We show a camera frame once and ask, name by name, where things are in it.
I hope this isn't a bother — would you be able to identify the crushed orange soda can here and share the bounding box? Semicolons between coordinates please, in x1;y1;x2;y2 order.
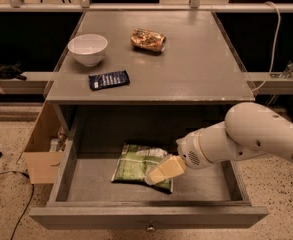
131;29;166;53

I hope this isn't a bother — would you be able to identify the black floor cable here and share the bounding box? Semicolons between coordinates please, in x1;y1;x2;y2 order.
0;170;35;240

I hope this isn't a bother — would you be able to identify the green jalapeno chip bag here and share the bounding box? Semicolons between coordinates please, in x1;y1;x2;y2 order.
111;144;169;185

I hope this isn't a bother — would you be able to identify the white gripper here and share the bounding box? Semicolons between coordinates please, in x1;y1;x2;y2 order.
145;130;212;185

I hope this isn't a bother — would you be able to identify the cardboard box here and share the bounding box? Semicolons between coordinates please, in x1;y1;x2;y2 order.
23;103;65;184

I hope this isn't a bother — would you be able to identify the open grey top drawer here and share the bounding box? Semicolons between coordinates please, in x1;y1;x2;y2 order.
30;105;268;230

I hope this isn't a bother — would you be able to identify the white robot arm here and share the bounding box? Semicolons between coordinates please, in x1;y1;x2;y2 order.
145;102;293;185

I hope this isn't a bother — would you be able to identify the metal bracket on rail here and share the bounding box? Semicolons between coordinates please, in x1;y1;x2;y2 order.
270;61;293;79

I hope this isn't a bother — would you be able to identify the metal drawer knob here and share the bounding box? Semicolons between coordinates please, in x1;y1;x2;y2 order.
146;222;156;232

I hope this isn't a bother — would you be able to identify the black object on ledge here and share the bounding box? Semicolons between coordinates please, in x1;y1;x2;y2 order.
0;63;26;81

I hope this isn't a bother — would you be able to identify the grey wooden cabinet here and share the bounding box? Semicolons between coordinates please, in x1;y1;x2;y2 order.
47;11;254;127

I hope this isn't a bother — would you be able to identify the white ceramic bowl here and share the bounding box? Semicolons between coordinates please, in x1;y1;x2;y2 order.
67;34;108;67

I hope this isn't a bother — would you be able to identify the dark blue snack packet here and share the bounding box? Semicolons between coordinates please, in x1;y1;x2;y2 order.
89;71;130;91

